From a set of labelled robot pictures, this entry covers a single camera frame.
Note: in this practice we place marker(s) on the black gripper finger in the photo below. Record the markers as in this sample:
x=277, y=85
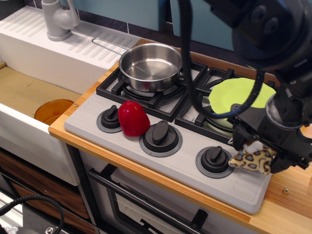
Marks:
x=240, y=137
x=280, y=163

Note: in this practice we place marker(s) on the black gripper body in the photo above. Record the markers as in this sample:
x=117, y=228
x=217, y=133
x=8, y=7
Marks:
x=284, y=141

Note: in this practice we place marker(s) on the stuffed cheetah toy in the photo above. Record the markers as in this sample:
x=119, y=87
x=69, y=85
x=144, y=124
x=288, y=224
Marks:
x=254, y=156

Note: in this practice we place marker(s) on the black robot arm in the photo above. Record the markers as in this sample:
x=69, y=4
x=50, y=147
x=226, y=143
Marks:
x=275, y=36

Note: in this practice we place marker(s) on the right black stove knob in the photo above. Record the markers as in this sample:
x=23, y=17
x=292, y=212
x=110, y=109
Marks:
x=213, y=162

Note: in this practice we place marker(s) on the black stove knob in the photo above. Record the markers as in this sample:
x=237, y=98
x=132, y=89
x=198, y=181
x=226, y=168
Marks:
x=213, y=162
x=108, y=122
x=161, y=140

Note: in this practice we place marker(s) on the lime green plate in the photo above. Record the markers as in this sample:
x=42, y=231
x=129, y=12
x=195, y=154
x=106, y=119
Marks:
x=236, y=91

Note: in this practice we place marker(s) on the grey toy stove top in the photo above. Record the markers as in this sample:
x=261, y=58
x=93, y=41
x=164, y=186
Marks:
x=243, y=189

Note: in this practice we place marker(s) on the middle black stove knob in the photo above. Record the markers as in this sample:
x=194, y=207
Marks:
x=161, y=140

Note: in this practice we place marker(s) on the stainless steel pot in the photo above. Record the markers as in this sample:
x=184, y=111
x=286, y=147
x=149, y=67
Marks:
x=147, y=68

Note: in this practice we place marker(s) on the left black stove knob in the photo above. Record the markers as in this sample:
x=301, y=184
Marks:
x=108, y=122

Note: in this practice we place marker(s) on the right black burner grate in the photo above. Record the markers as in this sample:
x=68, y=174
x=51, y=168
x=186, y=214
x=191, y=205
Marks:
x=188, y=117

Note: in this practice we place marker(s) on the black burner grate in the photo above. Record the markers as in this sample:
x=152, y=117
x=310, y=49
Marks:
x=163, y=105
x=188, y=117

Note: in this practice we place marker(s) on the left black burner grate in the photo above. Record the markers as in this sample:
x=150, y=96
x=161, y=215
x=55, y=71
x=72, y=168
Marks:
x=163, y=105

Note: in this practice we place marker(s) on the red plastic pepper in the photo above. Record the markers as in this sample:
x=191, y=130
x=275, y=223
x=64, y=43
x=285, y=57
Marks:
x=133, y=119

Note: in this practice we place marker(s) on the oven door with window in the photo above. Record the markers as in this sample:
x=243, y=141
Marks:
x=137, y=206

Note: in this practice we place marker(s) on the wooden drawer front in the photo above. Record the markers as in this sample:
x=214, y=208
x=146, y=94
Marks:
x=24, y=179

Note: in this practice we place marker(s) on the grey toy faucet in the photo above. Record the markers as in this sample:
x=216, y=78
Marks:
x=59, y=21

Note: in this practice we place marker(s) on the white toy sink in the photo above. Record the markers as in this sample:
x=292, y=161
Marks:
x=35, y=70

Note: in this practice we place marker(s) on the black oven door handle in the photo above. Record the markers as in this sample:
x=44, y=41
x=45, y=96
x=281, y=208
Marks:
x=192, y=228

